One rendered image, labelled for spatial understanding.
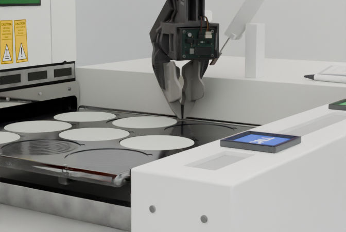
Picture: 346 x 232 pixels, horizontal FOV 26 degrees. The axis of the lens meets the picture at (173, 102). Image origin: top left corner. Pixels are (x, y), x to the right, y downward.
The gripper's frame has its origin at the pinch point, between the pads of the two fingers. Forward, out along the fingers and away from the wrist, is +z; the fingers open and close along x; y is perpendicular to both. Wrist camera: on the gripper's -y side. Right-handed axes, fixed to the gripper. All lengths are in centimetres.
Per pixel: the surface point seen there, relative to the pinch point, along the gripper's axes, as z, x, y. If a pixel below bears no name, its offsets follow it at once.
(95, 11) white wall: -9, 49, -254
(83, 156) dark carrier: 1.6, -20.3, 20.6
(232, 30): -12.4, 8.4, 1.0
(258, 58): -8.1, 11.5, 4.0
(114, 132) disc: 1.5, -12.7, 7.2
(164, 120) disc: 1.4, -2.8, 0.6
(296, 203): 0, -9, 54
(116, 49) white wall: 11, 63, -264
